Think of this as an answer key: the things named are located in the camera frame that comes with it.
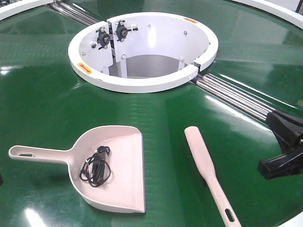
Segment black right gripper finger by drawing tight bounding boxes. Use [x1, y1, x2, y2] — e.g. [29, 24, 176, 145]
[258, 148, 303, 180]
[265, 110, 303, 153]

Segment pink handled brush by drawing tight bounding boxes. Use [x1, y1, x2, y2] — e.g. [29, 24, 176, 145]
[184, 126, 241, 227]

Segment pink plastic dustpan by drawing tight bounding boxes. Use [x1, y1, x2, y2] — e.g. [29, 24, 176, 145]
[9, 125, 146, 213]

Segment black cable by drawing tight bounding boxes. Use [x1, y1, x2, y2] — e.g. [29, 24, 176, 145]
[79, 146, 112, 188]

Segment steel rollers near right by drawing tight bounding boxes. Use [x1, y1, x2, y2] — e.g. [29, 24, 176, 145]
[194, 74, 303, 124]

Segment steel rollers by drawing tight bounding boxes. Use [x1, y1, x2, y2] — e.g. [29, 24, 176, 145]
[48, 0, 100, 26]
[194, 74, 303, 124]

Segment white outer rim right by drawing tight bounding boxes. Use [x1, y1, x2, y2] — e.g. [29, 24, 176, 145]
[235, 0, 303, 29]

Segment white rim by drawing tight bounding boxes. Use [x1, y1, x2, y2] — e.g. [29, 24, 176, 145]
[0, 0, 53, 20]
[235, 0, 303, 29]

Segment orange arrow sticker back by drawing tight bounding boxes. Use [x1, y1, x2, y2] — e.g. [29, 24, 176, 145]
[183, 17, 198, 24]

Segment orange arrow sticker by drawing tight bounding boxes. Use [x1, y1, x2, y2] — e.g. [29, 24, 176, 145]
[77, 62, 93, 75]
[183, 17, 198, 24]

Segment right black bearing block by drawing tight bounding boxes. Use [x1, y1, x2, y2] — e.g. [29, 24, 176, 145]
[113, 20, 139, 42]

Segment black bearing block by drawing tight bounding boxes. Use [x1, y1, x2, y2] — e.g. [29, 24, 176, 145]
[113, 20, 139, 42]
[96, 27, 110, 50]

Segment left black bearing block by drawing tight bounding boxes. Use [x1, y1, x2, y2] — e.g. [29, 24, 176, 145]
[96, 27, 110, 50]

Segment orange arrow sticker front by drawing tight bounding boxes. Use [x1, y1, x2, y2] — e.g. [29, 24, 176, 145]
[77, 62, 93, 75]

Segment steel rollers far left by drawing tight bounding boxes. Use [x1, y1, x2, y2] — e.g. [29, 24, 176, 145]
[48, 0, 100, 26]

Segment white outer rim left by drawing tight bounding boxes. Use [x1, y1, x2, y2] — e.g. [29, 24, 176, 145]
[0, 0, 53, 20]

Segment white inner conveyor ring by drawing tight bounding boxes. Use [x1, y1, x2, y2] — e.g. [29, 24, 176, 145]
[68, 12, 219, 94]

